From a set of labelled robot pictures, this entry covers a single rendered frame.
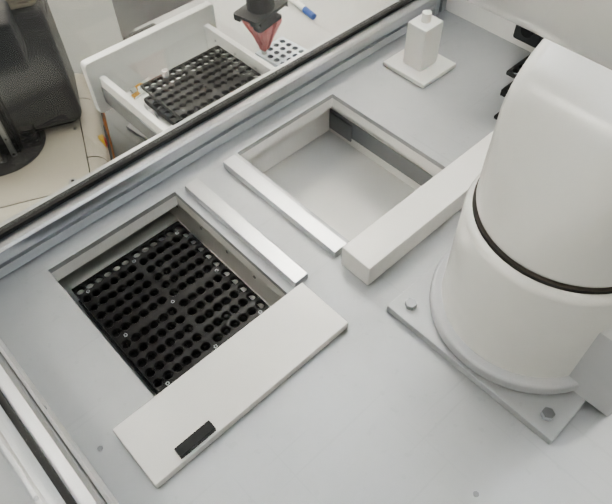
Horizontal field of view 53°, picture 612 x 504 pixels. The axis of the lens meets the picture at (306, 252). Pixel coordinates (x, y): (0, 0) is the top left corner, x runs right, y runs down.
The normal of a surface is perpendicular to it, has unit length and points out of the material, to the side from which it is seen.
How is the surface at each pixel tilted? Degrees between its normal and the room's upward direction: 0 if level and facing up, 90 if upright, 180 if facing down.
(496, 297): 90
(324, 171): 0
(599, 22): 104
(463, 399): 0
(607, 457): 0
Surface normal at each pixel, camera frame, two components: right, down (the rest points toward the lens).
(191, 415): -0.02, -0.61
